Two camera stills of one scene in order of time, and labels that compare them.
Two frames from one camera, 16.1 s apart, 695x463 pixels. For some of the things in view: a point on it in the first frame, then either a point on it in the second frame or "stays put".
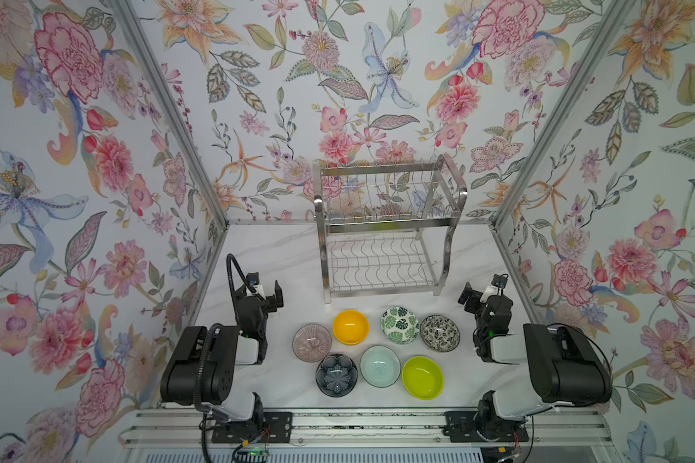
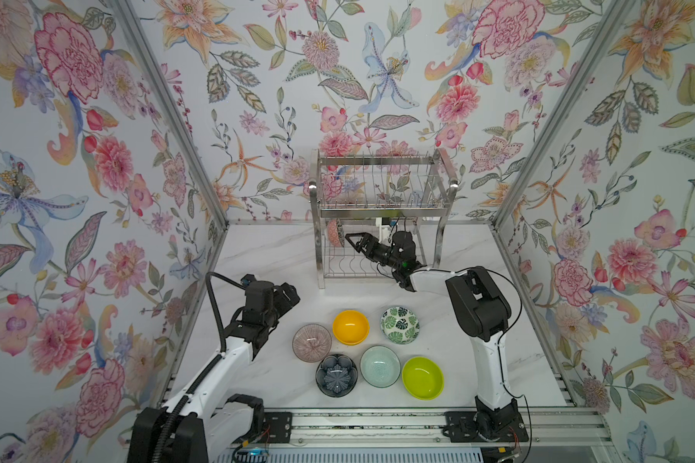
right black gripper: (466, 293) -> (365, 247)
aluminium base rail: (545, 426) stays put
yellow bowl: (350, 327) stays put
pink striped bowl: (312, 342) stays put
